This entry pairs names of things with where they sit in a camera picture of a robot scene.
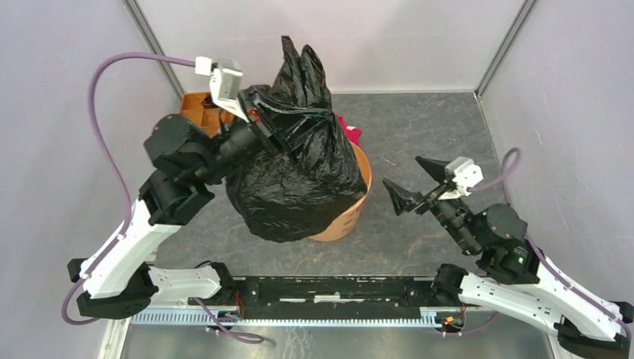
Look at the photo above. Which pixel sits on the red crumpled cloth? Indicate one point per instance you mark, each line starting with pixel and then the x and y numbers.
pixel 352 133

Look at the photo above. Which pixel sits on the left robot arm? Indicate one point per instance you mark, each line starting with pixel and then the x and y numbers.
pixel 117 282

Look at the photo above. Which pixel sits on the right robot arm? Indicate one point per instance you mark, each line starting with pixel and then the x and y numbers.
pixel 514 277

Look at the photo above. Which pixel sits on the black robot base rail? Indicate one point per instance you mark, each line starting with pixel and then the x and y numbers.
pixel 316 298

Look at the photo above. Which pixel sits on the black plastic trash bag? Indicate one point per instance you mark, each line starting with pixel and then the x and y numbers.
pixel 288 197

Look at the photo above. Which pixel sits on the orange plastic trash bin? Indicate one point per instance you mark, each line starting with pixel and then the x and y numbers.
pixel 344 223

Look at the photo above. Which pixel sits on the wooden compartment tray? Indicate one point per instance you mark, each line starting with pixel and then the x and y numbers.
pixel 209 120

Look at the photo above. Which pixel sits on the black rolled item back left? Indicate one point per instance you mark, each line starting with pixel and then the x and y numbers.
pixel 207 102

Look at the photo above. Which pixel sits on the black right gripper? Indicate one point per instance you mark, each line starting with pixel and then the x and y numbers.
pixel 403 200

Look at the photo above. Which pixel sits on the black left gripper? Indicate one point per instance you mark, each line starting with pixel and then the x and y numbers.
pixel 268 113

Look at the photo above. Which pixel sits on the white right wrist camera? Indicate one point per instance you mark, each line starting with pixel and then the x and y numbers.
pixel 460 175

